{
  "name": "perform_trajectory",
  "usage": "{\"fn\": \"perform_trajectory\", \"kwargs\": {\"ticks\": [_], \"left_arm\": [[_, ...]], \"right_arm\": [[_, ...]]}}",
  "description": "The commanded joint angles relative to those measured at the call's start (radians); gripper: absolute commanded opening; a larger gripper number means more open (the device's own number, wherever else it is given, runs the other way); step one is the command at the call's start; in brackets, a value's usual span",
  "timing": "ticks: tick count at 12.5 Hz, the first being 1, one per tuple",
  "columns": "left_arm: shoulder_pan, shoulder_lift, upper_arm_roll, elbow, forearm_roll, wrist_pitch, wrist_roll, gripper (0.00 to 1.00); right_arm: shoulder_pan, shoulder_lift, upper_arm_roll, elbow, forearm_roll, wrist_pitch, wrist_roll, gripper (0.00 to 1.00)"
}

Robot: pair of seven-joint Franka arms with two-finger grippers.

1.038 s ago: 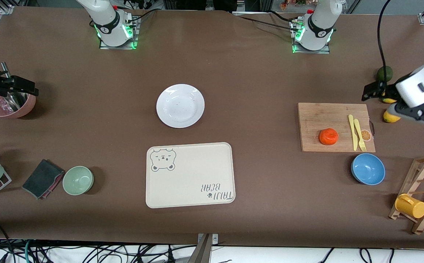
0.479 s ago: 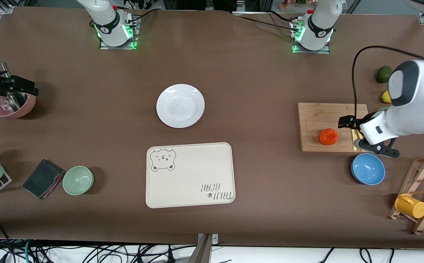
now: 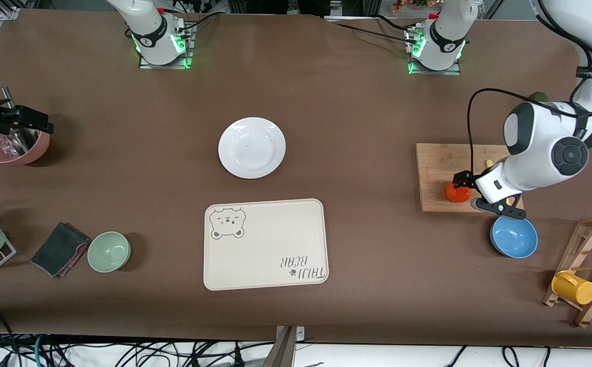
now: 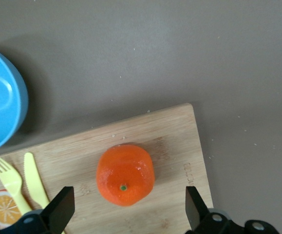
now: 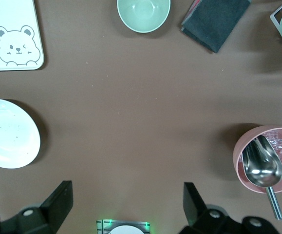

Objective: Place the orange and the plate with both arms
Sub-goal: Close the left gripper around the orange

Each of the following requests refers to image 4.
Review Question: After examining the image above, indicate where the orange tomato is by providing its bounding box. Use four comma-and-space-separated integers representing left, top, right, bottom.
96, 144, 155, 207

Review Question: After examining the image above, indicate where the yellow-green plastic fork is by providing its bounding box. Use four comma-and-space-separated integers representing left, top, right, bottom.
0, 157, 33, 215

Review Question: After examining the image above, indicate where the wooden cutting board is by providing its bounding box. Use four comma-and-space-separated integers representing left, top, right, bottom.
0, 102, 214, 234

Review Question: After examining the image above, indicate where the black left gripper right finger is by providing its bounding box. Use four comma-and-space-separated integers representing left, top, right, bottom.
185, 186, 280, 234

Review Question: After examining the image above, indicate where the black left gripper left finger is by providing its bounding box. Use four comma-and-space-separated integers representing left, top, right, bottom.
0, 186, 75, 234

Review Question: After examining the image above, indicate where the yellow-green plastic knife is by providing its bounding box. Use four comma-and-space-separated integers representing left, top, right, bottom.
23, 152, 51, 210

